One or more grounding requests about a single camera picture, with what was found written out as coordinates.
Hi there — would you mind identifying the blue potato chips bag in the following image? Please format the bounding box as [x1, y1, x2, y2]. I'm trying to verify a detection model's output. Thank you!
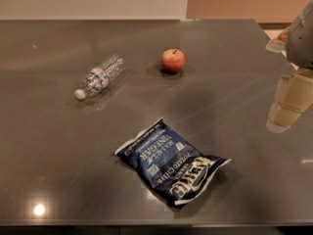
[114, 118, 231, 207]

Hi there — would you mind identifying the clear plastic water bottle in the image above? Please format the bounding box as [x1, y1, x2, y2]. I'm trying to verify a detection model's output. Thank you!
[74, 54, 125, 100]

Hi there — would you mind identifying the red apple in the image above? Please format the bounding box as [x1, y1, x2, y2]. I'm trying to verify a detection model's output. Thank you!
[161, 49, 185, 74]

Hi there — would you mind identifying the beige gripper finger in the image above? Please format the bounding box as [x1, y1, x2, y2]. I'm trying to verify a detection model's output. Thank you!
[265, 27, 290, 53]
[266, 69, 313, 133]

